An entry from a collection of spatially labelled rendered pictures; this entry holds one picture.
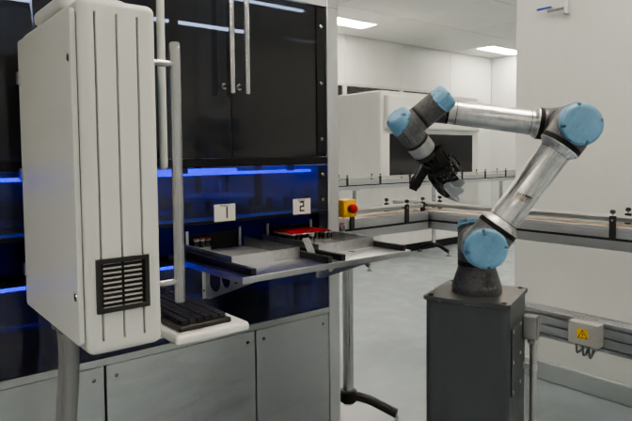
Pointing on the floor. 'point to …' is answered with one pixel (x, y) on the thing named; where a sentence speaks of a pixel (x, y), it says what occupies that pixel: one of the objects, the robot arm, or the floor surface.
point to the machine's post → (332, 175)
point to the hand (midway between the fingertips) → (454, 198)
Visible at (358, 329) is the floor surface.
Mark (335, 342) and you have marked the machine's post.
